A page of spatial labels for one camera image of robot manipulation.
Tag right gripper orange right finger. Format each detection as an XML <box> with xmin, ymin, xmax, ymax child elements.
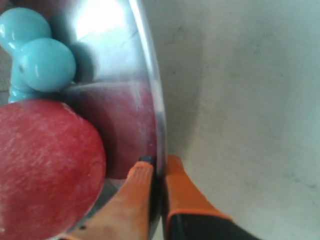
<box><xmin>164</xmin><ymin>155</ymin><xmax>257</xmax><ymax>240</ymax></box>

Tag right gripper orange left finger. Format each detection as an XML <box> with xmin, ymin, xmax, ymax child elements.
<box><xmin>59</xmin><ymin>156</ymin><xmax>154</xmax><ymax>240</ymax></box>

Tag round steel plate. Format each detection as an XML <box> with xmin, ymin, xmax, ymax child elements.
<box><xmin>50</xmin><ymin>0</ymin><xmax>167</xmax><ymax>240</ymax></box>

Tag red apple toy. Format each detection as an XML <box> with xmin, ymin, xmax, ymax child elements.
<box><xmin>0</xmin><ymin>99</ymin><xmax>106</xmax><ymax>240</ymax></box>

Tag turquoise bone toy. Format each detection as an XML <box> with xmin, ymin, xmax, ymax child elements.
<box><xmin>0</xmin><ymin>7</ymin><xmax>77</xmax><ymax>103</ymax></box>

